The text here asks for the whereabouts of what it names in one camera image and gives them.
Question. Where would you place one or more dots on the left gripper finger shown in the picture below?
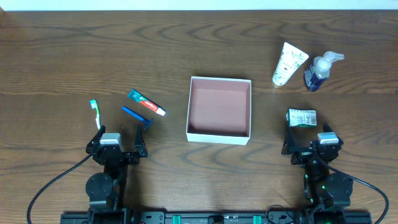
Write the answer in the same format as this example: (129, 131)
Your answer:
(139, 143)
(95, 141)

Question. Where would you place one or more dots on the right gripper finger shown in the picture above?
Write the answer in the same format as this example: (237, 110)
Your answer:
(326, 128)
(289, 146)

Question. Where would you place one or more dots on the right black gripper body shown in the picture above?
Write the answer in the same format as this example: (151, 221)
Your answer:
(311, 155)

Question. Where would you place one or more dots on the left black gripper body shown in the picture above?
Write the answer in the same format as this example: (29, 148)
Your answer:
(116, 156)

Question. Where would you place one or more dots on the green soap bar package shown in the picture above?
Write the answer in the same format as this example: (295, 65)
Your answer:
(301, 118)

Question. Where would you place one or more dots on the green white toothbrush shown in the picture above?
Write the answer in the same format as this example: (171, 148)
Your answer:
(94, 106)

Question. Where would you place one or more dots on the blue pump soap bottle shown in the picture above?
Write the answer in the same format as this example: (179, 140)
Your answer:
(319, 71)

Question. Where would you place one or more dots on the white Pantene tube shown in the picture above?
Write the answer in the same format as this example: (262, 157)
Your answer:
(291, 59)

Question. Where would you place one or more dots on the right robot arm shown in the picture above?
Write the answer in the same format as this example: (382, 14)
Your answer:
(330, 190)

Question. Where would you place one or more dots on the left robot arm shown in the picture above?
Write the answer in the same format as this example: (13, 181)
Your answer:
(106, 189)

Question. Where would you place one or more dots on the blue disposable razor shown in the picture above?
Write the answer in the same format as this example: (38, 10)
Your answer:
(147, 122)

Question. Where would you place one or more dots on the Colgate toothpaste tube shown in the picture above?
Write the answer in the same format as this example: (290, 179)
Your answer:
(141, 99)

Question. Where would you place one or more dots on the white box pink interior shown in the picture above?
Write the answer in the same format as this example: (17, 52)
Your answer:
(219, 110)

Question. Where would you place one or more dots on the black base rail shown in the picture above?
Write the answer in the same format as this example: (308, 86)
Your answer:
(271, 216)

